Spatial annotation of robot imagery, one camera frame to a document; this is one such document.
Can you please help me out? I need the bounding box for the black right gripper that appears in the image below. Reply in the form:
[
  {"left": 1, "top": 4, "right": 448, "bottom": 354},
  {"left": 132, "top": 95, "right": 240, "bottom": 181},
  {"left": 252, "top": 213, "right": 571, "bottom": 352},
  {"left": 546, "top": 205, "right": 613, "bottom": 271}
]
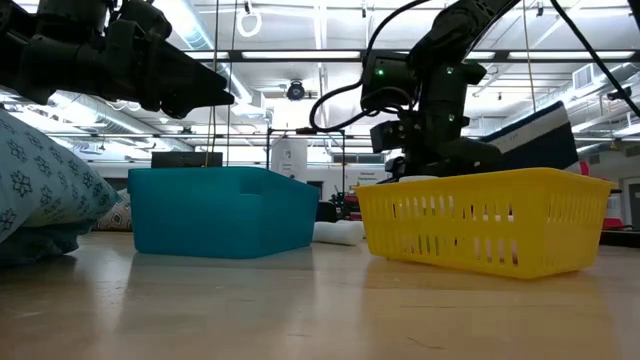
[{"left": 399, "top": 107, "right": 504, "bottom": 178}]

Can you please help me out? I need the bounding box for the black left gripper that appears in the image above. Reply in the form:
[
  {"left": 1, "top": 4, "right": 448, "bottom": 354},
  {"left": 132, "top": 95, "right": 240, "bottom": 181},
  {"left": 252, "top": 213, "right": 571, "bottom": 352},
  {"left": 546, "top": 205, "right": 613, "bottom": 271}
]
[{"left": 102, "top": 0, "right": 236, "bottom": 120}]

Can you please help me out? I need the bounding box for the white gauze roll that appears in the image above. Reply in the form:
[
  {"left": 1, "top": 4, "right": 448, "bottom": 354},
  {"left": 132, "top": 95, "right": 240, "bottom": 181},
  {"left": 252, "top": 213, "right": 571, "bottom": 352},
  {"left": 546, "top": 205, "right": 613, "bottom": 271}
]
[{"left": 312, "top": 219, "right": 365, "bottom": 247}]

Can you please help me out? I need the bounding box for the pale grey-blue patterned gown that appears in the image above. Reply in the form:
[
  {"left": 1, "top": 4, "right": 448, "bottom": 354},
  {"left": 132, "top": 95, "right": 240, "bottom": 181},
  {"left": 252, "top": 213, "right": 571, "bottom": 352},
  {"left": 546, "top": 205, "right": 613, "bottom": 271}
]
[{"left": 94, "top": 188, "right": 132, "bottom": 232}]

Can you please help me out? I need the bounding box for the yellow slotted plastic basket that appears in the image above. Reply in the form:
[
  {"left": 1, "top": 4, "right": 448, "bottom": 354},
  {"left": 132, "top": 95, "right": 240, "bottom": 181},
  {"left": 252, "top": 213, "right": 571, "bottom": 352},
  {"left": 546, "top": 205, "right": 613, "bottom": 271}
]
[{"left": 353, "top": 167, "right": 617, "bottom": 280}]

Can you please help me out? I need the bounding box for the navy white fabric basket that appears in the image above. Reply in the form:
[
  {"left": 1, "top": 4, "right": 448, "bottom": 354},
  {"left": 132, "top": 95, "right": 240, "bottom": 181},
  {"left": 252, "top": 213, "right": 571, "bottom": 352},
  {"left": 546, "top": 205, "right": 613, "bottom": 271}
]
[{"left": 479, "top": 99, "right": 584, "bottom": 174}]

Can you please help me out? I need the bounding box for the teal plastic bin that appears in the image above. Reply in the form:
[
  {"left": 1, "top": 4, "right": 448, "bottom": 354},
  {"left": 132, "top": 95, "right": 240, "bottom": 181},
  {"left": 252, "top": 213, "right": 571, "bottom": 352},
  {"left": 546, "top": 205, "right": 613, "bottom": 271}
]
[{"left": 127, "top": 166, "right": 321, "bottom": 260}]

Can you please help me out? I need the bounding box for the black first aid kit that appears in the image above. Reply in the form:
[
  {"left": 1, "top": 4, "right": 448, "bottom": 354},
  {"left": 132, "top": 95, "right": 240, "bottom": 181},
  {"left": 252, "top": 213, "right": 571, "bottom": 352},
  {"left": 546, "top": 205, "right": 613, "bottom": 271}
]
[{"left": 151, "top": 151, "right": 224, "bottom": 169}]

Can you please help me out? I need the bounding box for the ceiling light strip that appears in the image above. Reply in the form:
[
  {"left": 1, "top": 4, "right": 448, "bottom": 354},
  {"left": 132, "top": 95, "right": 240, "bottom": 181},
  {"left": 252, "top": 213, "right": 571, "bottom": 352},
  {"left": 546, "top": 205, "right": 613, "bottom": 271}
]
[
  {"left": 242, "top": 49, "right": 361, "bottom": 60},
  {"left": 507, "top": 49, "right": 636, "bottom": 60}
]

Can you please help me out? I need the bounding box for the teal-blue patterned gown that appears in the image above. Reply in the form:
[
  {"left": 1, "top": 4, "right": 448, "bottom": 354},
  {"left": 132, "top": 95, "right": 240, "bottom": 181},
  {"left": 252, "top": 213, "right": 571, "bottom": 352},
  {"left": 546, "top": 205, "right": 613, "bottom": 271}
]
[{"left": 0, "top": 107, "right": 121, "bottom": 266}]

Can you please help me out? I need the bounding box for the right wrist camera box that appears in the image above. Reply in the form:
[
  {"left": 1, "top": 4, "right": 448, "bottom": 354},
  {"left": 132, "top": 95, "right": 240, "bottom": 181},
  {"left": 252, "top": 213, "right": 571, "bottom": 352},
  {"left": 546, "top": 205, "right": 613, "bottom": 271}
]
[{"left": 369, "top": 119, "right": 416, "bottom": 154}]

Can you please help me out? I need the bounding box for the white hanging ring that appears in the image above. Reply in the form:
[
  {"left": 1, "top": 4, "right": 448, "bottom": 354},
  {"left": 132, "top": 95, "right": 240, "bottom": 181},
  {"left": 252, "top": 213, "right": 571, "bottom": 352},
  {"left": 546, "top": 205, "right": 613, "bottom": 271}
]
[{"left": 236, "top": 9, "right": 263, "bottom": 39}]

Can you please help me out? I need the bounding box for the black ceiling camera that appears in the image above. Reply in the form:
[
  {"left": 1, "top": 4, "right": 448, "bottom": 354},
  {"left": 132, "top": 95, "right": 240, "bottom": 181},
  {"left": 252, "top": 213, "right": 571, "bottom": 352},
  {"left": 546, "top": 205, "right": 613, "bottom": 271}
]
[{"left": 285, "top": 79, "right": 306, "bottom": 102}]

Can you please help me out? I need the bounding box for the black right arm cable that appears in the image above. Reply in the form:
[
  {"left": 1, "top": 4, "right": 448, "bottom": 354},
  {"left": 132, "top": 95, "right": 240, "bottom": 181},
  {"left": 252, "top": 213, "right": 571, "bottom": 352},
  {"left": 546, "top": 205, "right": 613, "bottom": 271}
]
[{"left": 308, "top": 0, "right": 431, "bottom": 134}]

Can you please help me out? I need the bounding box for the black hanging cable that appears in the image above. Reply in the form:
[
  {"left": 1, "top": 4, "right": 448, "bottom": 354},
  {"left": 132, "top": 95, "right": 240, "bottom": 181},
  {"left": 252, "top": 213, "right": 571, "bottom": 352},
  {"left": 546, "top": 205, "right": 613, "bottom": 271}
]
[{"left": 549, "top": 0, "right": 640, "bottom": 119}]

